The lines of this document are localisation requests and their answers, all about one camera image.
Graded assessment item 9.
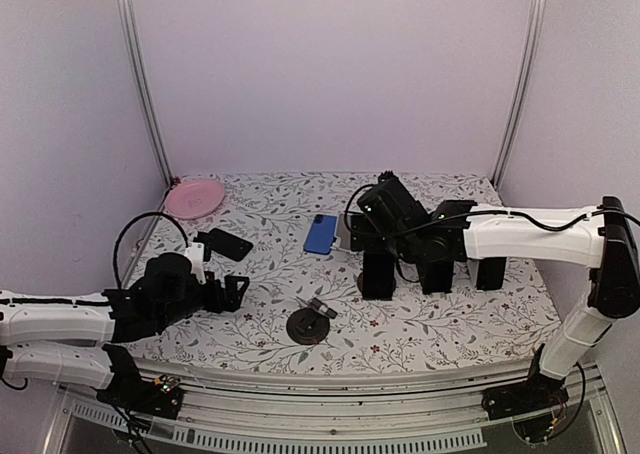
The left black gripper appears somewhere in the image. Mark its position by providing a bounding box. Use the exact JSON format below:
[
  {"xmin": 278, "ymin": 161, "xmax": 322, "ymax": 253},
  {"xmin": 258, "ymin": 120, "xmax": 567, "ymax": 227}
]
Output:
[{"xmin": 157, "ymin": 271, "xmax": 249, "ymax": 329}]

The black phone front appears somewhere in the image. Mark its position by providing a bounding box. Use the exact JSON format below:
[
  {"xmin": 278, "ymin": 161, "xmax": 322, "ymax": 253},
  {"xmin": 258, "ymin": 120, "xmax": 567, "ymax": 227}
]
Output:
[{"xmin": 418, "ymin": 261, "xmax": 454, "ymax": 295}]

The white folding phone stand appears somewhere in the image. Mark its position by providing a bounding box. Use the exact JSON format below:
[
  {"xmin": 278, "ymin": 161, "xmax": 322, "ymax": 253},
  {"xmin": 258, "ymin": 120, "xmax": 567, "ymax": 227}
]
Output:
[{"xmin": 466, "ymin": 259, "xmax": 479, "ymax": 283}]

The pink phone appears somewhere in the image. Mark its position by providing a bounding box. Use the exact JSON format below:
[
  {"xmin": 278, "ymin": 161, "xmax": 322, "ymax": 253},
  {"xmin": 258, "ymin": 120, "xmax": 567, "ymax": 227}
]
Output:
[{"xmin": 360, "ymin": 252, "xmax": 396, "ymax": 301}]

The black phone blue case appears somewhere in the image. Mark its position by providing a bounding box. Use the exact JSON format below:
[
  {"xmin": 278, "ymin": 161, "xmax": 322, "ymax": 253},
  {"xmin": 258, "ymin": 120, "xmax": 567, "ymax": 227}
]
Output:
[{"xmin": 475, "ymin": 258, "xmax": 506, "ymax": 291}]

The black round base stand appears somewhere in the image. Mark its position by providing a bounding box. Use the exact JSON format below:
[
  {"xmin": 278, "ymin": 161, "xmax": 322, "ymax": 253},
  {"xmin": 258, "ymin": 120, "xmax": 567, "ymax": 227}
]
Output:
[{"xmin": 286, "ymin": 297, "xmax": 338, "ymax": 345}]

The white grey phone stand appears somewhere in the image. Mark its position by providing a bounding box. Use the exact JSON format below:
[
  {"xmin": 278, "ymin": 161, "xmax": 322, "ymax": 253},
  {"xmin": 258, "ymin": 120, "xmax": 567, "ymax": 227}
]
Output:
[{"xmin": 331, "ymin": 213, "xmax": 351, "ymax": 252}]

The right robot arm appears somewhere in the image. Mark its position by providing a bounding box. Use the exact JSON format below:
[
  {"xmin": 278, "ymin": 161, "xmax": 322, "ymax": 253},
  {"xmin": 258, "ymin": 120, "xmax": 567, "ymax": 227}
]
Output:
[{"xmin": 344, "ymin": 171, "xmax": 639, "ymax": 410}]

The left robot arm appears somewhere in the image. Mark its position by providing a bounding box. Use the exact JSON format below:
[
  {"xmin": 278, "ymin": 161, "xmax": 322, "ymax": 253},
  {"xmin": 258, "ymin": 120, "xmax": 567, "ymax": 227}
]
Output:
[{"xmin": 1, "ymin": 252, "xmax": 249, "ymax": 408}]

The black phone far left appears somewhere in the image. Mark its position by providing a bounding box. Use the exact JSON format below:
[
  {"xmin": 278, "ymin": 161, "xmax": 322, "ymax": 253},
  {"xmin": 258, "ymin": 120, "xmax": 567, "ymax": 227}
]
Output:
[{"xmin": 207, "ymin": 228, "xmax": 254, "ymax": 262}]

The black upright phone stand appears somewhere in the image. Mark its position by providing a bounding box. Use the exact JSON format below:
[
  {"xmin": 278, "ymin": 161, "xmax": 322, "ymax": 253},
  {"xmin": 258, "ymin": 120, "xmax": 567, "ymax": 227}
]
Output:
[{"xmin": 356, "ymin": 272, "xmax": 364, "ymax": 291}]

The pink plate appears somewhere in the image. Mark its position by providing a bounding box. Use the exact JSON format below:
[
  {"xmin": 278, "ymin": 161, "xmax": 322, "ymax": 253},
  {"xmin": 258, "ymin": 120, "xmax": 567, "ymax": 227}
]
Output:
[{"xmin": 165, "ymin": 179, "xmax": 225, "ymax": 220}]

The left black cable loop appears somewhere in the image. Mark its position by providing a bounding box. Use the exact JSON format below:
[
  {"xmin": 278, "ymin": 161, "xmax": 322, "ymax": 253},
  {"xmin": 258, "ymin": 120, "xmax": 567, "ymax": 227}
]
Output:
[{"xmin": 110, "ymin": 211, "xmax": 194, "ymax": 290}]

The front aluminium rail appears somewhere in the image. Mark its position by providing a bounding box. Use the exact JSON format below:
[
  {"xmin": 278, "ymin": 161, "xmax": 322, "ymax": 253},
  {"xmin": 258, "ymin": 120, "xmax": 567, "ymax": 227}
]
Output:
[{"xmin": 43, "ymin": 361, "xmax": 625, "ymax": 453}]

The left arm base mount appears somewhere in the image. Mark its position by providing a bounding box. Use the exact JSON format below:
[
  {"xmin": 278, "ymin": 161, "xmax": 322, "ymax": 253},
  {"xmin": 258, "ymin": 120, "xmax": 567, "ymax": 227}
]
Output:
[{"xmin": 96, "ymin": 344, "xmax": 184, "ymax": 420}]

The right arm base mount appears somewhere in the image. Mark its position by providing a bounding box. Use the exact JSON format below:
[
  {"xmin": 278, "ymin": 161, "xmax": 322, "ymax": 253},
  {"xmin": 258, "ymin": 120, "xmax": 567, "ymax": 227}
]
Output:
[{"xmin": 481, "ymin": 378, "xmax": 569, "ymax": 444}]

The right aluminium frame post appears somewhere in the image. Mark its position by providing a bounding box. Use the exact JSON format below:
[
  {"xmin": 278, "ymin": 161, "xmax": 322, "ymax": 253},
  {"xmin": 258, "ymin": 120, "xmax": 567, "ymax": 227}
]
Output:
[{"xmin": 490, "ymin": 0, "xmax": 546, "ymax": 191}]

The aluminium frame post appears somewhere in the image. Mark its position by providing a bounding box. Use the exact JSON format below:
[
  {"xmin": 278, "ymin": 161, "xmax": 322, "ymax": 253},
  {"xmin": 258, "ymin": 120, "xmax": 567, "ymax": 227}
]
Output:
[
  {"xmin": 490, "ymin": 0, "xmax": 546, "ymax": 191},
  {"xmin": 116, "ymin": 0, "xmax": 174, "ymax": 189}
]

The left aluminium frame post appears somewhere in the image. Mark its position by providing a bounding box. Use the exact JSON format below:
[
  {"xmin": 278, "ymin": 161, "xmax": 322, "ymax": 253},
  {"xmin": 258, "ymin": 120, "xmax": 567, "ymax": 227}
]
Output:
[{"xmin": 116, "ymin": 0, "xmax": 174, "ymax": 189}]

